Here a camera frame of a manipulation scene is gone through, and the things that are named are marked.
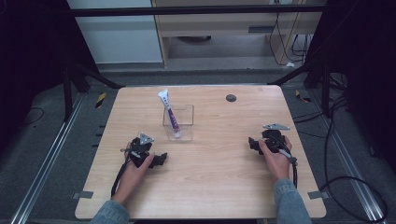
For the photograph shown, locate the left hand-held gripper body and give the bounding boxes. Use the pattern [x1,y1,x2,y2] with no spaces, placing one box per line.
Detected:
[120,133,156,169]

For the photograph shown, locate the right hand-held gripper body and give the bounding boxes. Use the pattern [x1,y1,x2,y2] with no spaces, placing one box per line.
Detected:
[261,122,291,154]

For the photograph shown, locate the clear plastic container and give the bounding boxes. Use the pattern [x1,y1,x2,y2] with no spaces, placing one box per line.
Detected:
[162,104,195,143]

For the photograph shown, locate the white and purple toothpaste tube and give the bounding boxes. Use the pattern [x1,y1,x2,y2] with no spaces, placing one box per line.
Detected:
[157,89,182,139]

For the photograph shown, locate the person's left hand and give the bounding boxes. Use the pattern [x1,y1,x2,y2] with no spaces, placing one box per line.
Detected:
[113,142,156,205]

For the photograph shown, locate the person's right hand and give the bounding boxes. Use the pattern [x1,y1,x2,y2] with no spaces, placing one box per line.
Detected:
[258,136,294,186]

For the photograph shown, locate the yellow and black tape strip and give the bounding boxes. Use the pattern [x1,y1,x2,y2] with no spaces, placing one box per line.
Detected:
[94,91,107,109]
[294,89,313,104]

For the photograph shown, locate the black metal stand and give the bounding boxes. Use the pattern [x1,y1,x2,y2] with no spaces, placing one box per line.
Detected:
[61,58,126,123]
[266,58,333,119]

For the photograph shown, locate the white cabinet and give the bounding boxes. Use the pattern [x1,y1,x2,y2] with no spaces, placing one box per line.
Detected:
[66,0,164,65]

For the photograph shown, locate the dark curtain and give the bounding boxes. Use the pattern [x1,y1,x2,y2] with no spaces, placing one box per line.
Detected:
[305,0,396,174]
[0,0,98,153]

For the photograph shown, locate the light wooden desk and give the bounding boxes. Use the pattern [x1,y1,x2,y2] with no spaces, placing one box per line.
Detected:
[150,0,325,68]

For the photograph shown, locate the left hand-held gripper cable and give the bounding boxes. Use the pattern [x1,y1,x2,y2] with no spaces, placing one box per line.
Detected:
[110,148,142,198]

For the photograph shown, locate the hand-held gripper cable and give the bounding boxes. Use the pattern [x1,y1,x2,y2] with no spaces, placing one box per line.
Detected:
[110,148,142,198]
[277,148,299,189]

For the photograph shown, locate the right hand-held gripper cable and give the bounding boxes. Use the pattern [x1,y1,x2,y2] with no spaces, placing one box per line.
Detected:
[277,148,299,189]

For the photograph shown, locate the black looped floor cable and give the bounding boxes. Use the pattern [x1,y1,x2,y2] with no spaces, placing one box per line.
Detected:
[318,94,389,224]

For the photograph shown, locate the grey table bracket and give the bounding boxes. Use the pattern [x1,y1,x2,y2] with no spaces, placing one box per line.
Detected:
[306,189,330,201]
[71,189,94,201]

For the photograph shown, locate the aluminium floor rail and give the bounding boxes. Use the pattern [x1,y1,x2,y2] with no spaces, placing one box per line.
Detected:
[307,89,386,224]
[9,92,87,224]

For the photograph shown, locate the black hanging desk cables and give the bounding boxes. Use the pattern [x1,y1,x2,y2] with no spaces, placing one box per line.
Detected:
[268,11,313,67]

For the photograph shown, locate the thin black floor cable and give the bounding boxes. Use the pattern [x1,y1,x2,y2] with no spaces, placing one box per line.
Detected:
[21,106,46,127]

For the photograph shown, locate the black horizontal frame bar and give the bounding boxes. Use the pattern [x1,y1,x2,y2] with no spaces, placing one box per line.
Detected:
[69,5,327,18]

